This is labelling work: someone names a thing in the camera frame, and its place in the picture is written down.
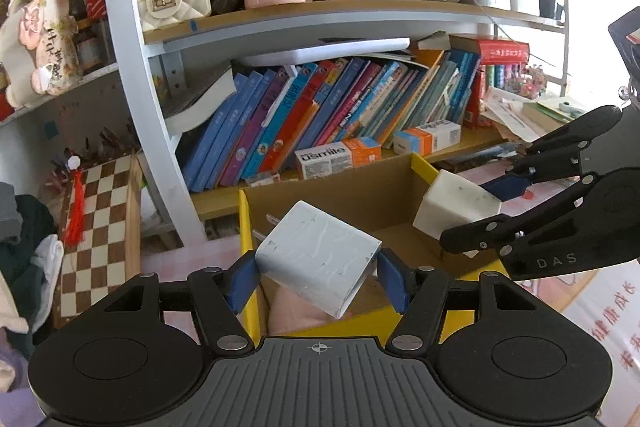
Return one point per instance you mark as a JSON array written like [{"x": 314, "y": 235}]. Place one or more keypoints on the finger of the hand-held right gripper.
[
  {"x": 507, "y": 188},
  {"x": 480, "y": 234}
]

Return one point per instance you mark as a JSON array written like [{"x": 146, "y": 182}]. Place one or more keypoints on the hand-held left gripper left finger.
[{"x": 242, "y": 283}]

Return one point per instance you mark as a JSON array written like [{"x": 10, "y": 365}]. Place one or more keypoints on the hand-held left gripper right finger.
[{"x": 392, "y": 283}]

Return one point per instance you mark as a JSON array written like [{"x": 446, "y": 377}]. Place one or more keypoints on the white cube charger plug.
[{"x": 450, "y": 207}]

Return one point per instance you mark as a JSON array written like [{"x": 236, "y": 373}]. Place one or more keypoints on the white scuffed charger plug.
[{"x": 315, "y": 252}]

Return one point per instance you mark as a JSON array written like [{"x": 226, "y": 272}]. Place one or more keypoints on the yellow cardboard box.
[{"x": 350, "y": 192}]

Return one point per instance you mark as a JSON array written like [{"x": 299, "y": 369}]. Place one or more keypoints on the pink checked desktop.
[{"x": 200, "y": 257}]

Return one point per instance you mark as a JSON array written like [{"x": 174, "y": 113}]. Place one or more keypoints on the pink soft item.
[{"x": 295, "y": 312}]

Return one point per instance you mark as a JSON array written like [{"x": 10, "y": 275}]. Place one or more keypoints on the stack of papers and booklets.
[{"x": 505, "y": 117}]

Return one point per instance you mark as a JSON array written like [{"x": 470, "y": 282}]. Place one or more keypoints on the green cover book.
[{"x": 550, "y": 109}]

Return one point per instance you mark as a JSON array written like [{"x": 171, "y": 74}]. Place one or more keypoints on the white printed desk mat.
[{"x": 610, "y": 322}]

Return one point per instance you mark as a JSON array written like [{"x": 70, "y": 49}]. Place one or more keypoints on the orange white small carton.
[{"x": 425, "y": 137}]

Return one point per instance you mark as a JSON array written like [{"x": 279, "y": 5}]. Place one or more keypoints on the row of small pastel books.
[{"x": 515, "y": 77}]

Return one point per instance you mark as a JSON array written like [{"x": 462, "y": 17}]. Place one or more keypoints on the thick red dictionary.
[{"x": 500, "y": 52}]

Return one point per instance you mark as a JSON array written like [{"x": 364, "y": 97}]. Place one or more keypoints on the white orange toothpaste box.
[{"x": 330, "y": 157}]

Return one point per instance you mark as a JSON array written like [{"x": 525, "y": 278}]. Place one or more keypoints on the wooden chessboard box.
[{"x": 95, "y": 232}]

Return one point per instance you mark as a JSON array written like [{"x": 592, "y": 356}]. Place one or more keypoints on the row of blue picture books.
[{"x": 300, "y": 117}]

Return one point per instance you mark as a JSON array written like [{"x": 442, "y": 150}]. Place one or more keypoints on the red tassel ornament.
[{"x": 76, "y": 212}]

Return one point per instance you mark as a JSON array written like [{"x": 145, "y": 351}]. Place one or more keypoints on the thick grey-paged book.
[{"x": 200, "y": 107}]

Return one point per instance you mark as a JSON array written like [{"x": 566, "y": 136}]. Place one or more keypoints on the black pen holder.
[{"x": 548, "y": 3}]

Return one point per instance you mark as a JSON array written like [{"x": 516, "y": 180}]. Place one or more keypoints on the white cloth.
[{"x": 50, "y": 259}]

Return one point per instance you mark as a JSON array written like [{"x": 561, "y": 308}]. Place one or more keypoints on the dark brown sticks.
[{"x": 110, "y": 139}]

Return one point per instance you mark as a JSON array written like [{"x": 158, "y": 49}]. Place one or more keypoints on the dark green cloth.
[{"x": 25, "y": 267}]

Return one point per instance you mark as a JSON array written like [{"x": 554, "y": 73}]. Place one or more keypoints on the grey cloth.
[{"x": 9, "y": 207}]

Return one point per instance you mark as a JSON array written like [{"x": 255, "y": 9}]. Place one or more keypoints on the purple cloth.
[{"x": 12, "y": 387}]

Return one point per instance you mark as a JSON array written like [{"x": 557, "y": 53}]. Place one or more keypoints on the white metal wooden bookshelf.
[{"x": 125, "y": 32}]

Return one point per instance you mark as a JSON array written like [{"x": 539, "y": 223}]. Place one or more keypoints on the dark glass jar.
[{"x": 87, "y": 42}]

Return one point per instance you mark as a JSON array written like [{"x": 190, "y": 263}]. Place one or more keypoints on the cream pink plush toy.
[{"x": 40, "y": 42}]

